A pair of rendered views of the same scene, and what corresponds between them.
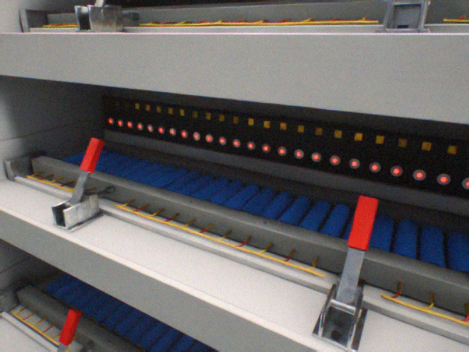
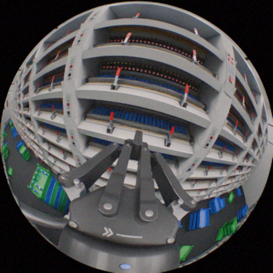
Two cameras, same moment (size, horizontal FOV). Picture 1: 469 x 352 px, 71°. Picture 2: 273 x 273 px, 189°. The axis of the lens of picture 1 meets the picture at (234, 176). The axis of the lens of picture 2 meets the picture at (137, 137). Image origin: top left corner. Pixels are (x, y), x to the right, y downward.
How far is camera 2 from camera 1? 0.24 m
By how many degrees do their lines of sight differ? 38
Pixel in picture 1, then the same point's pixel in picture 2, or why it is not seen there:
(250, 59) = (160, 105)
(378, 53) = (180, 110)
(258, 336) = (156, 147)
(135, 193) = (120, 121)
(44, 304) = (96, 144)
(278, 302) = (158, 142)
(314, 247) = (161, 131)
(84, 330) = not seen: hidden behind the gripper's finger
